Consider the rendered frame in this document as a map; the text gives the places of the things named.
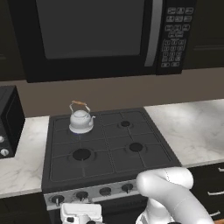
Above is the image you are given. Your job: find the black microwave oven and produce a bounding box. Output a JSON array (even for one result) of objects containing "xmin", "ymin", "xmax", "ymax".
[{"xmin": 6, "ymin": 0, "xmax": 198, "ymax": 84}]

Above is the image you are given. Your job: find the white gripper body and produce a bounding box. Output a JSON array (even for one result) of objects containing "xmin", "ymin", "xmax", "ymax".
[{"xmin": 59, "ymin": 202, "xmax": 103, "ymax": 217}]

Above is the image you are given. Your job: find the dark drawer front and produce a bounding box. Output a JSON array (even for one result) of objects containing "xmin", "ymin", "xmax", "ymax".
[
  {"xmin": 187, "ymin": 162, "xmax": 224, "ymax": 187},
  {"xmin": 204, "ymin": 205, "xmax": 224, "ymax": 223},
  {"xmin": 189, "ymin": 184, "xmax": 224, "ymax": 208}
]

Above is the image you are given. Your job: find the silver microwave door handle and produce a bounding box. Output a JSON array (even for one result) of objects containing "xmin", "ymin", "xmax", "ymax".
[{"xmin": 143, "ymin": 0, "xmax": 165, "ymax": 67}]

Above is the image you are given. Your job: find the black toaster oven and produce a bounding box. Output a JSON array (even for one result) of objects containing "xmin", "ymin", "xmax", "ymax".
[{"xmin": 0, "ymin": 85, "xmax": 26, "ymax": 160}]

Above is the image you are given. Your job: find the dark base cupboard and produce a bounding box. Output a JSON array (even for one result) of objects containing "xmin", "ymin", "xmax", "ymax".
[{"xmin": 0, "ymin": 192, "xmax": 51, "ymax": 224}]

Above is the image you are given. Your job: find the black stove knob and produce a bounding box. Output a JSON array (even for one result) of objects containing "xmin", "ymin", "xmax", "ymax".
[
  {"xmin": 121, "ymin": 183, "xmax": 135, "ymax": 194},
  {"xmin": 51, "ymin": 194, "xmax": 66, "ymax": 207},
  {"xmin": 99, "ymin": 186, "xmax": 113, "ymax": 197},
  {"xmin": 75, "ymin": 190, "xmax": 89, "ymax": 203}
]

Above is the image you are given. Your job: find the black microwave door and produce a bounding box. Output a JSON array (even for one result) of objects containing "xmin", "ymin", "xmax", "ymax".
[{"xmin": 6, "ymin": 0, "xmax": 165, "ymax": 84}]

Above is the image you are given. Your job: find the white kettle with wooden handle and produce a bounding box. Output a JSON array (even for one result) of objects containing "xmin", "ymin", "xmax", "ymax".
[{"xmin": 68, "ymin": 100, "xmax": 96, "ymax": 135}]

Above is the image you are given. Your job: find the dark wall cupboard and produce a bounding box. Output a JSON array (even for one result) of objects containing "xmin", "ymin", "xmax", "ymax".
[
  {"xmin": 185, "ymin": 0, "xmax": 224, "ymax": 71},
  {"xmin": 0, "ymin": 0, "xmax": 26, "ymax": 82}
]

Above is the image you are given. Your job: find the black gas stove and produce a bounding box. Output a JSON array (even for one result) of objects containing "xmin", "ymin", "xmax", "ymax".
[{"xmin": 41, "ymin": 107, "xmax": 183, "ymax": 224}]

